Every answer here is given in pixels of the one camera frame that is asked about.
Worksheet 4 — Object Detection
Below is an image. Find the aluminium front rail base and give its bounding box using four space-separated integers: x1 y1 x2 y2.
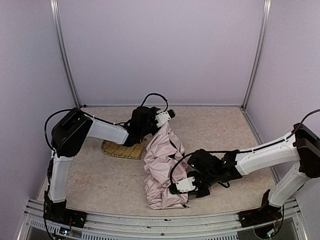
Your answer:
14 198 311 240

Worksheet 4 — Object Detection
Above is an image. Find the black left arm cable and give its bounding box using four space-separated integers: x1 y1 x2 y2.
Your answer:
43 92 169 151

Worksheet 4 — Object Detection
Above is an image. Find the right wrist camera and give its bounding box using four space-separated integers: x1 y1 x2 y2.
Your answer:
168 176 197 195

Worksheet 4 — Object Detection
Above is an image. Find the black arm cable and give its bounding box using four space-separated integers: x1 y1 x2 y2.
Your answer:
43 92 169 151
168 108 320 186

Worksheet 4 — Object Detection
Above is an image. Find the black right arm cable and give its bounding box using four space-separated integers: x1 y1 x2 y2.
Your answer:
168 108 320 186

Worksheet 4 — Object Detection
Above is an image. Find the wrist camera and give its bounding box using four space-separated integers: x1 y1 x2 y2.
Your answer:
168 176 197 195
155 109 176 128

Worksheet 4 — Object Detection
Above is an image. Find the woven bamboo tray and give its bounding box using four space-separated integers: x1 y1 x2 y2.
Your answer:
100 138 147 160

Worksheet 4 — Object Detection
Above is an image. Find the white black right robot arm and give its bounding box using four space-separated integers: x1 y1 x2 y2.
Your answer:
183 123 320 209

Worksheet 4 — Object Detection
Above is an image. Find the pink and black umbrella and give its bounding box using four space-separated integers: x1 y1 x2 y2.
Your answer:
143 122 188 210

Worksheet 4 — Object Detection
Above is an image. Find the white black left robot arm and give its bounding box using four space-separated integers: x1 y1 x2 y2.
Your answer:
47 106 161 203

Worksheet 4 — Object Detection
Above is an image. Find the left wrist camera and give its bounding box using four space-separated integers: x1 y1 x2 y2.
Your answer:
155 109 176 128

